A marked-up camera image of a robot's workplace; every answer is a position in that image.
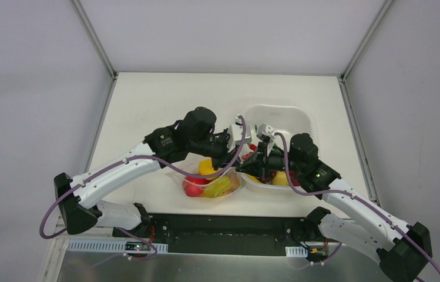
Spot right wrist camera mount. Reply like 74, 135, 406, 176
256, 123, 275, 156

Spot yellow potato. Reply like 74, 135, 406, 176
271, 171, 289, 186

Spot purple grape bunch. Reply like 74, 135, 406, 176
241, 151, 255, 162

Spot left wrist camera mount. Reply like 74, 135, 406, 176
227, 123, 252, 153

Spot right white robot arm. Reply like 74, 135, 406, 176
236, 133, 433, 281

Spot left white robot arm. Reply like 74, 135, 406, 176
52, 107, 249, 238

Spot clear zip top bag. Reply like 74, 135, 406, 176
165, 156, 242, 199

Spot yellow pear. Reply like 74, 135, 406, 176
198, 158, 219, 176

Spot dark purple sweet potato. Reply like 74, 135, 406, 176
290, 172, 300, 187

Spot large yellow banana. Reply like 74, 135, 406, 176
246, 174, 263, 184

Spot white plastic basket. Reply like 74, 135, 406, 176
241, 104, 320, 196

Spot red apple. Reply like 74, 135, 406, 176
184, 183, 203, 197

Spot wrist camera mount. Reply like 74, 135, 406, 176
227, 123, 252, 153
256, 123, 275, 156

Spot red tomato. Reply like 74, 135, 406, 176
183, 176, 211, 186

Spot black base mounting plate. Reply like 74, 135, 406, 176
130, 213, 326, 256

